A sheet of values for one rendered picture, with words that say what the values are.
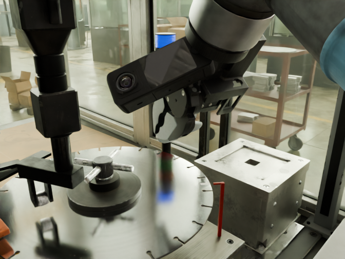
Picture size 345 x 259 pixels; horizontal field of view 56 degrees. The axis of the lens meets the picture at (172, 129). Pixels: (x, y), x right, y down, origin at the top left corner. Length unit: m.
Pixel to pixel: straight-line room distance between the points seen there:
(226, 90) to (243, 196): 0.32
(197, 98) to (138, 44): 0.71
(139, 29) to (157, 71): 0.71
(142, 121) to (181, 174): 0.59
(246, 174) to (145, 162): 0.21
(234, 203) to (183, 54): 0.40
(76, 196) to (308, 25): 0.38
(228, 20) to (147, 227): 0.27
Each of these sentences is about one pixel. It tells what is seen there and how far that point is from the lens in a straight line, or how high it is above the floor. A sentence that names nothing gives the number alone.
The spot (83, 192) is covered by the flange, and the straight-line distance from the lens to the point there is 0.50.
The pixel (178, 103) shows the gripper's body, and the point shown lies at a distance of 0.38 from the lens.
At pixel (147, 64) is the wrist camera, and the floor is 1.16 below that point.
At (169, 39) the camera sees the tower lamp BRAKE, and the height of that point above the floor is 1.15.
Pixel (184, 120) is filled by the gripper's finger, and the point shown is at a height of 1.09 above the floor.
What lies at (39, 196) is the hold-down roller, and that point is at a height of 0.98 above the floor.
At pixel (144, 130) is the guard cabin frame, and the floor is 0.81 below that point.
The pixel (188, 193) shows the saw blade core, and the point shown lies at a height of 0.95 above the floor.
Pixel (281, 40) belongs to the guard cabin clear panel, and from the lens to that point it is 0.78.
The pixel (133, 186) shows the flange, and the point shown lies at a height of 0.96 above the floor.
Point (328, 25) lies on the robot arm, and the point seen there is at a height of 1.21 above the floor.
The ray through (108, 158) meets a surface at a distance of 0.49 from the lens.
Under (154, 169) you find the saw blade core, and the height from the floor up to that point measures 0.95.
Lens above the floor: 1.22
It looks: 21 degrees down
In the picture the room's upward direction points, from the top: straight up
